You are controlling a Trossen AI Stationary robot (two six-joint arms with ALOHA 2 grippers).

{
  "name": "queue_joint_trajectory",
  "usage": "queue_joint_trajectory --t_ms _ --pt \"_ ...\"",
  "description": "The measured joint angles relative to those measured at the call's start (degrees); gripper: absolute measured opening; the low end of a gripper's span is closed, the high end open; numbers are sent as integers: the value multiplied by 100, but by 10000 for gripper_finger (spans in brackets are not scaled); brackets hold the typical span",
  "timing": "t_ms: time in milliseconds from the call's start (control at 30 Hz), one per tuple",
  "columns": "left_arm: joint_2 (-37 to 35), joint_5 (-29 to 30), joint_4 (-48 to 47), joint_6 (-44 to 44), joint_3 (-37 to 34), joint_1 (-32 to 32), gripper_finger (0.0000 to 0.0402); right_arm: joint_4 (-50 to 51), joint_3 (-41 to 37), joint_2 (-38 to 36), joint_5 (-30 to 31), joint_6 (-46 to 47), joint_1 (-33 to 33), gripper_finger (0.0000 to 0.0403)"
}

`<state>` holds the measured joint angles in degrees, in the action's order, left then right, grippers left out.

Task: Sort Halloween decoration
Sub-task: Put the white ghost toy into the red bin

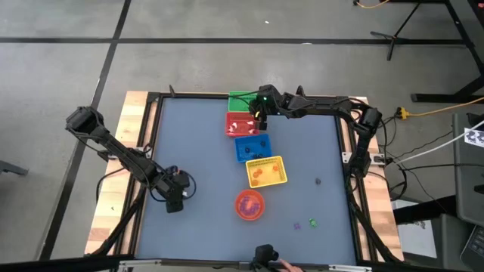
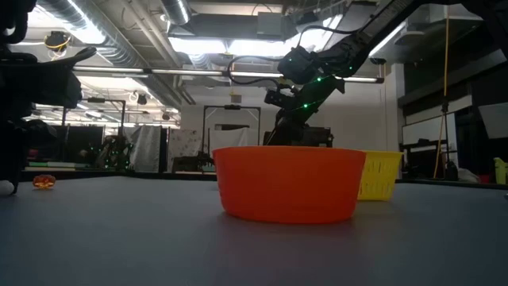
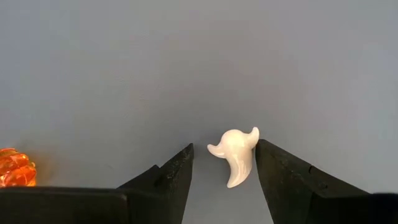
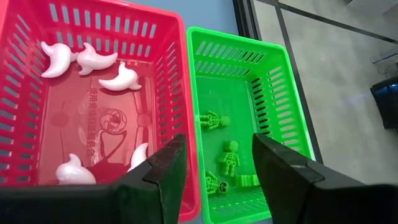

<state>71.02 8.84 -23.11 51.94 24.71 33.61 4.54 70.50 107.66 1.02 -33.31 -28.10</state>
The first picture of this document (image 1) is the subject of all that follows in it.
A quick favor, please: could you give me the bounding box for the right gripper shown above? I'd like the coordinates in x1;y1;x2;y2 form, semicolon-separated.
228;85;289;119

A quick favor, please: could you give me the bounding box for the blue plastic basket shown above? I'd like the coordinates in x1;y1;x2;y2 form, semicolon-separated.
234;133;273;164

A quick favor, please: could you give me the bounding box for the yellow plastic basket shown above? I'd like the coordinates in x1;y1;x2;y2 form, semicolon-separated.
245;155;289;190

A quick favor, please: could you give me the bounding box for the green plastic basket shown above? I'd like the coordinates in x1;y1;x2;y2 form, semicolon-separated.
227;91;260;113

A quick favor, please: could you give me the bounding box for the red plastic basket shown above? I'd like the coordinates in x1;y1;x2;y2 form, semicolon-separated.
225;112;262;138

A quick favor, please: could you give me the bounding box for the orange plastic bowl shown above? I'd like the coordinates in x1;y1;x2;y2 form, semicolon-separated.
234;189;266;222

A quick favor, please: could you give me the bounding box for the black rounded device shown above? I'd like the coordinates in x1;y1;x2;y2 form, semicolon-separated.
253;243;281;271

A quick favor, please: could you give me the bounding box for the person's hand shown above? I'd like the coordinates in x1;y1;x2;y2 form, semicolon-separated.
278;258;304;272

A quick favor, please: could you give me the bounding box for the black tripod stand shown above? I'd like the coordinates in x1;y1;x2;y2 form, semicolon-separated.
369;0;472;61

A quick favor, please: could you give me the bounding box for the black floor stand foot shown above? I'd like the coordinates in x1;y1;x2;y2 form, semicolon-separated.
0;160;29;178

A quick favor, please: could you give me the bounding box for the white paper marker sheet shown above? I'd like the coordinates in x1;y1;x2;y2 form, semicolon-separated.
463;127;484;148

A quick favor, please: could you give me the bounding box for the grey cabinet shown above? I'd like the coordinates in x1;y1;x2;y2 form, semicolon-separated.
452;112;484;227

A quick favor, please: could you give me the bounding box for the dark keyboard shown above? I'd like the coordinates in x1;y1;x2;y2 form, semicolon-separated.
459;224;484;272

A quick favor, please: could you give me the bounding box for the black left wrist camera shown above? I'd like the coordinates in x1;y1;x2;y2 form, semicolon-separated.
166;199;185;215

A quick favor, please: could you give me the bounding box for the black left camera cable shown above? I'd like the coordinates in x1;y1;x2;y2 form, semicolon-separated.
149;165;197;202

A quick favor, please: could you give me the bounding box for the silver metal bracket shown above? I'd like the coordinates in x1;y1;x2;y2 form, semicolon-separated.
327;264;374;272
119;259;163;271

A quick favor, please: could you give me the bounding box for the thin yellow floor cable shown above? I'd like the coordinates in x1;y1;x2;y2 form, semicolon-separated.
353;0;389;9

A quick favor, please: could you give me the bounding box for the yellow cable with plug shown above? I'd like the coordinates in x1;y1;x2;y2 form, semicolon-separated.
396;96;484;120

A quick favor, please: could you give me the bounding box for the black desk leg frame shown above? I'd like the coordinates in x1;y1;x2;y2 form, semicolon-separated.
411;0;484;104

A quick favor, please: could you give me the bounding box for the white cable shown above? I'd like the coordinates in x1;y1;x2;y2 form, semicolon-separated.
392;119;484;164

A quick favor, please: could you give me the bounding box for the black power cable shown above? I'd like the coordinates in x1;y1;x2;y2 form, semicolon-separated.
396;162;484;171

